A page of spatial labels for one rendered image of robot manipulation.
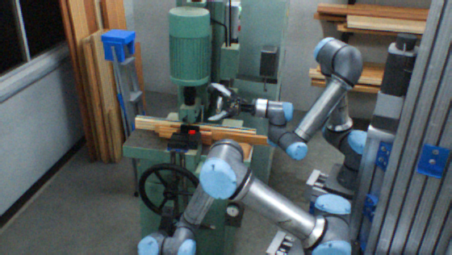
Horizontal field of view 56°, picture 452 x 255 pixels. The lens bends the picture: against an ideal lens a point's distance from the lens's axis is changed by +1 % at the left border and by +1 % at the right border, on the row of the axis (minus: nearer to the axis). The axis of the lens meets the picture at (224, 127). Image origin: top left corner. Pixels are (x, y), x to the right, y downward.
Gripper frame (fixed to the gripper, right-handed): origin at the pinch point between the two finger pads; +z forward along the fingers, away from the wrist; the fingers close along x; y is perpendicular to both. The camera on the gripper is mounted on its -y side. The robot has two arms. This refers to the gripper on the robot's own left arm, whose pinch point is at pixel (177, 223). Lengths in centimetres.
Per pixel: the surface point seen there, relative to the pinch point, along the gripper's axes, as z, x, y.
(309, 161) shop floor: 188, 56, -19
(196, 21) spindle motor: -9, 4, -85
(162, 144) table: 15.4, -14.6, -32.2
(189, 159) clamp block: 1.3, 2.7, -27.5
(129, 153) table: 11.4, -29.0, -26.5
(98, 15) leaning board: 126, -112, -120
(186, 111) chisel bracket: 14, -4, -48
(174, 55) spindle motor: -1, -7, -72
